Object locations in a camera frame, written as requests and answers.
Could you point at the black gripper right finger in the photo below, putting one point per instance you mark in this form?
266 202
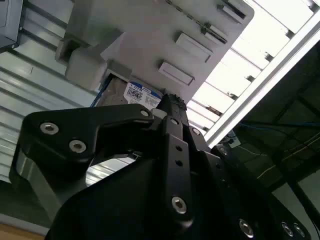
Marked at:
200 145

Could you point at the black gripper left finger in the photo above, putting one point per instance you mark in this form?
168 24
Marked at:
62 130

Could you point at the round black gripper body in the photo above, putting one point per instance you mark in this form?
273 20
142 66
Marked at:
120 212

